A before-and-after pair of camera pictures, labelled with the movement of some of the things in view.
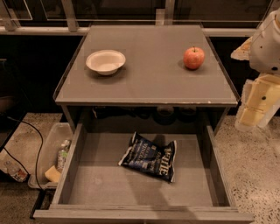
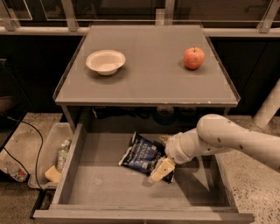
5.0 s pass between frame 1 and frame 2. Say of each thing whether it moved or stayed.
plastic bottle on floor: stayed
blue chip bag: stayed
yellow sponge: stayed
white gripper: moved
